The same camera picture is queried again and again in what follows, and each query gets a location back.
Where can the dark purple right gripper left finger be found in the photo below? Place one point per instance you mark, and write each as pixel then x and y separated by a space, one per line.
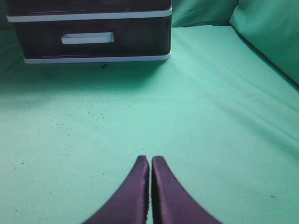
pixel 130 202

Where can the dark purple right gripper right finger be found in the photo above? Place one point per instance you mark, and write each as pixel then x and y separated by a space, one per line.
pixel 171 203

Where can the bottom dark translucent drawer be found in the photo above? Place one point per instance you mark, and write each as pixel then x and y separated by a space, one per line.
pixel 95 38

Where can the dark translucent drawer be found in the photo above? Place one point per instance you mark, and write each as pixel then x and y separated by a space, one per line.
pixel 95 38
pixel 40 7

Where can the middle dark translucent drawer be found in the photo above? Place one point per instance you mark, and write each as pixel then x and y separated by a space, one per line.
pixel 40 7

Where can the green cloth cover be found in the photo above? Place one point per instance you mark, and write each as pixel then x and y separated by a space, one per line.
pixel 223 111

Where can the white drawer cabinet frame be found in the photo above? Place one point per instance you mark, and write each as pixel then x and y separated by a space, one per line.
pixel 91 16

